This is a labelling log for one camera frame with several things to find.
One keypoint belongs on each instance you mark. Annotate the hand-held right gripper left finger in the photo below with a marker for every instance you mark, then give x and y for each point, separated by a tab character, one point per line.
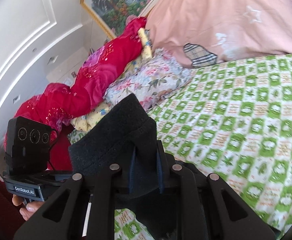
132	177

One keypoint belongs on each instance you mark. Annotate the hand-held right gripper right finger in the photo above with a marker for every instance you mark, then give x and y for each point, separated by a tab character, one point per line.
160	170

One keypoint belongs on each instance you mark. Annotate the black pants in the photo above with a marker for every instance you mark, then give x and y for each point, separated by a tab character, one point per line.
125	130

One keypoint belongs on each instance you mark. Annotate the person's left hand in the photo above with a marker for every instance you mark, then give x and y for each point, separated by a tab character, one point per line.
32	208

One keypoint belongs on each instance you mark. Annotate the green checked bed sheet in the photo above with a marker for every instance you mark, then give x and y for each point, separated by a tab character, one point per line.
236	135

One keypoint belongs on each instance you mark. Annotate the red blanket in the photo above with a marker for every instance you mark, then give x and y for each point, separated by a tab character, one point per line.
93	80

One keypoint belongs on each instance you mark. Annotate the floral ruffled cloth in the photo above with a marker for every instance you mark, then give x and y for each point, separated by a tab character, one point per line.
148	80

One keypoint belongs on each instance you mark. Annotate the yellow floral cloth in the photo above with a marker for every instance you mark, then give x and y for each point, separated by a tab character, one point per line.
146	47

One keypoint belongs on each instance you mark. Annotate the pink quilt with plaid hearts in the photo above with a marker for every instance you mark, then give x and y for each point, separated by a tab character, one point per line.
211	22

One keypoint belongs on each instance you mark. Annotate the gold framed landscape picture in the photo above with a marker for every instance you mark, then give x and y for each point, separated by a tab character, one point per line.
115	2

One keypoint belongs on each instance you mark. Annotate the white wall socket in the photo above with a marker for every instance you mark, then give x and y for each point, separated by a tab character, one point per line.
16	99
52	60

